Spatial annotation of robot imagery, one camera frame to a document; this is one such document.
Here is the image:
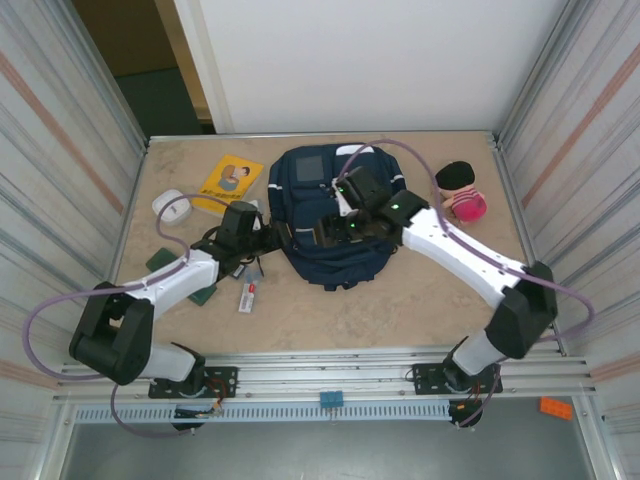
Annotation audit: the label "yellow paperback book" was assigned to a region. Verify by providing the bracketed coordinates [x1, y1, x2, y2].
[192, 153, 265, 217]

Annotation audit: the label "aluminium frame rail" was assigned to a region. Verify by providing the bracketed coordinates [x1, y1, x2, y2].
[53, 344, 599, 404]

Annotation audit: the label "navy blue backpack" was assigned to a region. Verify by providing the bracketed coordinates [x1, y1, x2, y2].
[268, 143, 405, 292]

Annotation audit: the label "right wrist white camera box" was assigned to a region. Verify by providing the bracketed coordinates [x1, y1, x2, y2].
[329, 173, 354, 217]

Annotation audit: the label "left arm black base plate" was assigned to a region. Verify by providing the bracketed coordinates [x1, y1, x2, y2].
[148, 366, 240, 400]

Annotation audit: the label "plush doll pink striped shirt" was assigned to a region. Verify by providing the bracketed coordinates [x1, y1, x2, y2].
[433, 160, 489, 225]

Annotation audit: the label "dark green notebook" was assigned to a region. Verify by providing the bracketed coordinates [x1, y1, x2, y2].
[188, 283, 219, 307]
[144, 246, 177, 274]

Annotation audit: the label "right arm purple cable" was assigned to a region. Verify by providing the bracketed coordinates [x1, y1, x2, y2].
[335, 141, 596, 429]

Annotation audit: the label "orange plastic block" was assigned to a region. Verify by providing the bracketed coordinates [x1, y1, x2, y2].
[538, 396, 574, 420]

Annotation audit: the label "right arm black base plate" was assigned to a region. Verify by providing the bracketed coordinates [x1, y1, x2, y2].
[410, 363, 503, 396]

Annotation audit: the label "slotted grey cable duct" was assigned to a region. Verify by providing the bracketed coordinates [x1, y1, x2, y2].
[73, 402, 459, 425]

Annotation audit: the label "white door frame post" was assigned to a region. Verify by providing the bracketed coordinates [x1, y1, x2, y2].
[172, 0, 236, 135]

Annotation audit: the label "white red stationery package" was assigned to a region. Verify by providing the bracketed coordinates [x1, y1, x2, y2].
[237, 264, 265, 315]

